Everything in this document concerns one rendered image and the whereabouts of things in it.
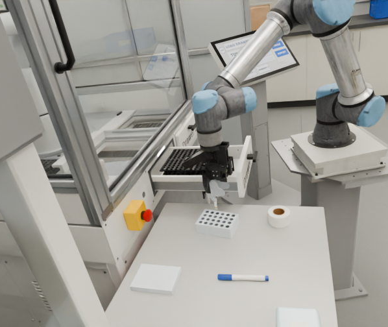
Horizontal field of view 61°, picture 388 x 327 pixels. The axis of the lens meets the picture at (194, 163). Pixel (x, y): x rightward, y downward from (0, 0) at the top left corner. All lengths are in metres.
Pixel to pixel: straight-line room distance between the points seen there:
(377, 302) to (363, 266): 0.24
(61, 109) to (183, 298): 0.57
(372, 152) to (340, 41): 0.46
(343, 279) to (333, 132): 0.81
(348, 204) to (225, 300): 0.85
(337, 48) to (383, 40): 3.04
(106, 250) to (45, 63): 0.53
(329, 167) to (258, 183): 1.13
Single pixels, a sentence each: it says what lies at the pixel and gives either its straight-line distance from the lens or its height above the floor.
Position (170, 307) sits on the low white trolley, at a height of 0.76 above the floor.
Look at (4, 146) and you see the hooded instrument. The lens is 0.36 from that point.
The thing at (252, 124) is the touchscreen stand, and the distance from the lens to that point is 2.21.
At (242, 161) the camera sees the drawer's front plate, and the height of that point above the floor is 0.93.
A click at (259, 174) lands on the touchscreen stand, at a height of 0.25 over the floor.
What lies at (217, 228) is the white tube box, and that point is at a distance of 1.08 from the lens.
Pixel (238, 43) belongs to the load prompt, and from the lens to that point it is 2.10.
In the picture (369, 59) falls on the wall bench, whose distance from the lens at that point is 4.21.
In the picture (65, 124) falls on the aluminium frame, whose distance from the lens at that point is 0.83.
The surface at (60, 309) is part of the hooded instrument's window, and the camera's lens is 0.47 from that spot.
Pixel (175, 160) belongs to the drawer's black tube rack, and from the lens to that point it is 1.30.
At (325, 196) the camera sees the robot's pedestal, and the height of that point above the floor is 0.61.
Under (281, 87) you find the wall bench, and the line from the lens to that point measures 4.22.
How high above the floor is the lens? 1.48
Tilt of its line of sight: 27 degrees down
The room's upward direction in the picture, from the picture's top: 10 degrees counter-clockwise
